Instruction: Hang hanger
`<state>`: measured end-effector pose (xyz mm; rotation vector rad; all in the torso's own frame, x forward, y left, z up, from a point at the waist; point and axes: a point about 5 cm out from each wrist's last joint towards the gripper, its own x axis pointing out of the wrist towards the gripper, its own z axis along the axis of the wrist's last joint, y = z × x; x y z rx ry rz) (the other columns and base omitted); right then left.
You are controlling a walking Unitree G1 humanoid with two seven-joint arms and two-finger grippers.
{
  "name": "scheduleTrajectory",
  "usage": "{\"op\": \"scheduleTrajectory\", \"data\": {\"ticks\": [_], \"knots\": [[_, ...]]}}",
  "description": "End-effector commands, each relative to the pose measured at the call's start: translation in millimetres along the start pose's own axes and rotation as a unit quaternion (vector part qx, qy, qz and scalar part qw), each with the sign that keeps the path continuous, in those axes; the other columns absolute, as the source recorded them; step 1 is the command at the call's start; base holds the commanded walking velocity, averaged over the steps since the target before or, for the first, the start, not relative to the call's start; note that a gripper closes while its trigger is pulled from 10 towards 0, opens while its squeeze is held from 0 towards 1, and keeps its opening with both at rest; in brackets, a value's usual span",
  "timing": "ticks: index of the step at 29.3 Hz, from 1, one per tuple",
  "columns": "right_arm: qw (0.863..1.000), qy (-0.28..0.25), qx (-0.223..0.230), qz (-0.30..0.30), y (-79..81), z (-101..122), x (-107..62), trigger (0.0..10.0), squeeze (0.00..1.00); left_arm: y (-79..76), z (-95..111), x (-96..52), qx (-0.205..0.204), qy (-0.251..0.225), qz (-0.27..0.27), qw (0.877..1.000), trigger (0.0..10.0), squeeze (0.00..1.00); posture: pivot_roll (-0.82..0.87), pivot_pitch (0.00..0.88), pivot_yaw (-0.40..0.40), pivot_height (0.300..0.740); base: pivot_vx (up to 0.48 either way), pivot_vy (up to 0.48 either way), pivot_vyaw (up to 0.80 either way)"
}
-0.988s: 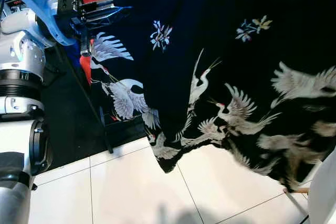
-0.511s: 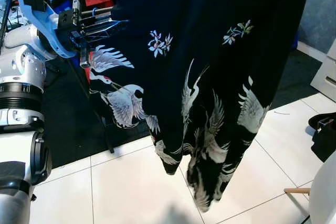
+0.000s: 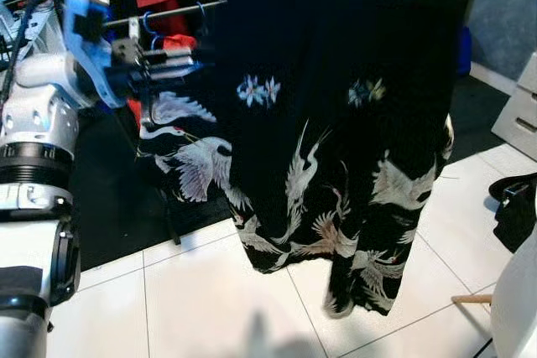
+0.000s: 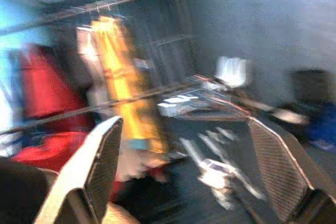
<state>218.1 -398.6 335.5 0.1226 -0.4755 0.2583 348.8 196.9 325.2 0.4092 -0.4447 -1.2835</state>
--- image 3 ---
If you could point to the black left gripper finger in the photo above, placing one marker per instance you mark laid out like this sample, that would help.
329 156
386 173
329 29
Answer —
176 52
176 70

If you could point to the black crane print shirt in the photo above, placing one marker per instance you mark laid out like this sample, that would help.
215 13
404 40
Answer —
336 123

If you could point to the blue plastic hanger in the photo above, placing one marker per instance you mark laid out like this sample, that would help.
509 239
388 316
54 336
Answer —
144 21

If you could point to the red shorts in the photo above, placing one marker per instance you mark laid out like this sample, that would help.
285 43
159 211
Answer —
178 39

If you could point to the white drawer cabinet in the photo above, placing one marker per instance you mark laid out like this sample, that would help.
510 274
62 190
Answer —
516 115

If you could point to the blue tote bag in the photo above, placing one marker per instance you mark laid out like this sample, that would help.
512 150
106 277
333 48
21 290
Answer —
464 52

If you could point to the black bag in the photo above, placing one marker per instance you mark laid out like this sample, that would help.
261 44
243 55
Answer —
516 215

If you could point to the white chair wooden legs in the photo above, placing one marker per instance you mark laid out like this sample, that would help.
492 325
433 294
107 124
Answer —
516 308

